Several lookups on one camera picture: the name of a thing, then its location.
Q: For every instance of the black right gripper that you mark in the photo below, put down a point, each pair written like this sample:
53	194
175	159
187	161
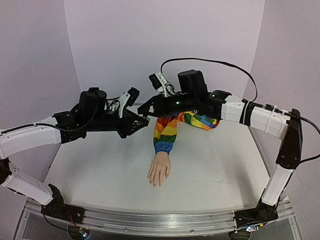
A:
155	105

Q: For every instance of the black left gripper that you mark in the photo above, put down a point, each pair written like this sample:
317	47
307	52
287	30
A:
128	129

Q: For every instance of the nail polish bottle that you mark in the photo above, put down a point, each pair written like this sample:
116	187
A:
144	121

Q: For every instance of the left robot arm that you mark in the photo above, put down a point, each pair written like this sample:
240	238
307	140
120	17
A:
93	113

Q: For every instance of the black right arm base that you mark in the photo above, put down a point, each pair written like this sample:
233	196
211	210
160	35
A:
261	214

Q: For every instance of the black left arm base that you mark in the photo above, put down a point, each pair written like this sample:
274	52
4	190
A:
62	207

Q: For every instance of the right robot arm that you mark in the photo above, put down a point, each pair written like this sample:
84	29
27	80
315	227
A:
199	106

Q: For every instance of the mannequin hand with clear nails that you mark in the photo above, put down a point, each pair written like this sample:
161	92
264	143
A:
159	170

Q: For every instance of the rainbow striped jacket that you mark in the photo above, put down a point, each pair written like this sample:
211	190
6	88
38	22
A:
166	129

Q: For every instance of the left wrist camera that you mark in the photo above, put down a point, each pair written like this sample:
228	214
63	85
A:
127	99

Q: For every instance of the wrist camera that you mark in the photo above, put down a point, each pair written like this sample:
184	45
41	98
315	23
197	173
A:
161	84
127	99

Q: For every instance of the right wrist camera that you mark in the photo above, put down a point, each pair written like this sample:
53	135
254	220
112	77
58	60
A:
161	84

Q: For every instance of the aluminium front rail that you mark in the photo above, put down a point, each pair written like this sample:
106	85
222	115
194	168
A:
161	224

